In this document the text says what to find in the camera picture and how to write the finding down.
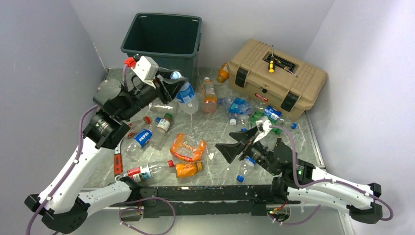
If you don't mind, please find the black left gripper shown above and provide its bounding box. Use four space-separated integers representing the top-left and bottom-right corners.
118 68 188 120

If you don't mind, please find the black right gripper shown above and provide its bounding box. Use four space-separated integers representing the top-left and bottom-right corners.
215 126 278 175

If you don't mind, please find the blue label water bottle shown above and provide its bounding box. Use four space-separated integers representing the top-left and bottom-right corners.
176 82 199 115

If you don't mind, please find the clear plastic bottle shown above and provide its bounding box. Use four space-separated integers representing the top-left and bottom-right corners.
236 157 256 183

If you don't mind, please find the crushed large orange bottle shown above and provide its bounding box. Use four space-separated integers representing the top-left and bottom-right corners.
170 133 208 162

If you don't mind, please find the small orange juice bottle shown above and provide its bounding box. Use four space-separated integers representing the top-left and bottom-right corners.
175 162 203 179

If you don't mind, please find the clear bottle red cap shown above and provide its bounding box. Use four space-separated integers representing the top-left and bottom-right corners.
115 160 174 183

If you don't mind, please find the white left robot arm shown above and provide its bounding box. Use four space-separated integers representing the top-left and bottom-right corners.
24 69 188 234

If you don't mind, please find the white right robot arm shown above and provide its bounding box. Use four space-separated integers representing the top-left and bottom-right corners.
215 127 383 224

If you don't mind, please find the clear bottle near bin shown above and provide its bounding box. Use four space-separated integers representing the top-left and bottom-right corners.
149 99 180 114

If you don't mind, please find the dark green trash bin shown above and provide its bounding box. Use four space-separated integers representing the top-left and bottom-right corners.
120 13 202 86

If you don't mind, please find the green plastic bottle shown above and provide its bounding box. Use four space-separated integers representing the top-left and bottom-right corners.
250 111 282 135

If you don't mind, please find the crushed blue label bottle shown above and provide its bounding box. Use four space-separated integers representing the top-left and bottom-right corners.
217 96 254 115

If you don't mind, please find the small red cap bottle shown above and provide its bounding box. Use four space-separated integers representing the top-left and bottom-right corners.
126 116 151 139

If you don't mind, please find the tall orange drink bottle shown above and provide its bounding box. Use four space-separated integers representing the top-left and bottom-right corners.
201 77 218 113

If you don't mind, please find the blue label bottle by toolbox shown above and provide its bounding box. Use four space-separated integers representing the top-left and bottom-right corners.
263 105 297 130

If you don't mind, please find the white label green cap bottle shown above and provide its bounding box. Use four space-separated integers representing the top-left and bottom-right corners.
151 113 173 151

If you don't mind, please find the orange bottle behind toolbox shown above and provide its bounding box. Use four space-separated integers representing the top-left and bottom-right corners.
216 63 229 83

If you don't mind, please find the pepsi bottle left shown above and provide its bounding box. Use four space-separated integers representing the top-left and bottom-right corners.
125 129 153 153

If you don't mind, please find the tan plastic toolbox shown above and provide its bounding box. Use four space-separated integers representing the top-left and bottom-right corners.
228 39 327 121

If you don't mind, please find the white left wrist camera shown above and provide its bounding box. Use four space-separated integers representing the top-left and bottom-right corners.
124 54 159 88

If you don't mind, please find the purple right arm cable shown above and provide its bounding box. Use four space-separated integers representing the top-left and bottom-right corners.
269 124 394 222

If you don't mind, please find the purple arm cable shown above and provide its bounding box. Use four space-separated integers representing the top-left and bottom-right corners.
269 124 394 222
25 63 130 235

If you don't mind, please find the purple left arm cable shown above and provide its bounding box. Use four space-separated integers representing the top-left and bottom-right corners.
25 63 130 235

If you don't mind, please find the yellow handled screwdriver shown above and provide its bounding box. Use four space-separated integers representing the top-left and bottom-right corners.
268 45 275 73

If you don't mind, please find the red handled adjustable wrench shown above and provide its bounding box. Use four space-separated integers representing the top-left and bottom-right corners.
113 141 123 176

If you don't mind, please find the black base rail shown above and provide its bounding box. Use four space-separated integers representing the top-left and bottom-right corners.
107 184 302 218

